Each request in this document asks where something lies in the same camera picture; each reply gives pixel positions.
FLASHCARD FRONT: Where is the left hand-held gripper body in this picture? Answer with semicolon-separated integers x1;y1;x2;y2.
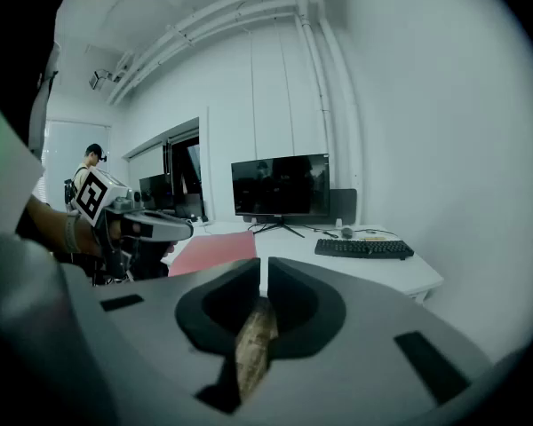
74;169;146;283

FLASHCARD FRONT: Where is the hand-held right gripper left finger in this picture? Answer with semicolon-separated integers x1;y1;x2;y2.
61;257;261;426

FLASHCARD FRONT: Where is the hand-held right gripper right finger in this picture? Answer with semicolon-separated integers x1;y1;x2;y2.
248;256;493;426

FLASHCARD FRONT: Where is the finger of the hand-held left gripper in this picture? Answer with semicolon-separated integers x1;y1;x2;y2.
122;209;195;243

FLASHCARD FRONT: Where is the black cloth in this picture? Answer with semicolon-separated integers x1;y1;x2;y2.
167;231;257;278

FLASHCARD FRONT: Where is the person's left forearm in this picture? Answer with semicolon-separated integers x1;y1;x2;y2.
16;193;72;253

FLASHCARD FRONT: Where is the person's left hand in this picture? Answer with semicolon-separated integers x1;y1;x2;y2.
79;218;122;257

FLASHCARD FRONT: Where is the black computer monitor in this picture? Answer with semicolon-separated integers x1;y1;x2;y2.
230;152;331;239
138;173;177;212

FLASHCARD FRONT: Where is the white wrist watch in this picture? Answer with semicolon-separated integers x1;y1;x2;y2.
63;213;82;255

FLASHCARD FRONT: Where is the white roller blind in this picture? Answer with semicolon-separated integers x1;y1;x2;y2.
44;120;112;208

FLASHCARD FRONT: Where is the dark window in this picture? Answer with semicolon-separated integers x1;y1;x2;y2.
166;133;204;220

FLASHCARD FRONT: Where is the black keyboard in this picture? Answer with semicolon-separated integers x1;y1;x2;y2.
314;237;415;262

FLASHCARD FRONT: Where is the black desk panel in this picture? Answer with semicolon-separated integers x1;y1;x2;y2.
330;188;358;226

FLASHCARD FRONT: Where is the person's black clothing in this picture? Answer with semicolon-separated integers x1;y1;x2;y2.
0;0;70;159

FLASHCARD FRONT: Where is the grey shoulder strap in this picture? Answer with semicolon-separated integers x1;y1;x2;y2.
28;41;62;162

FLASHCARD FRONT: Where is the white wall-mounted device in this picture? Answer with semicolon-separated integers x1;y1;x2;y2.
88;69;115;91

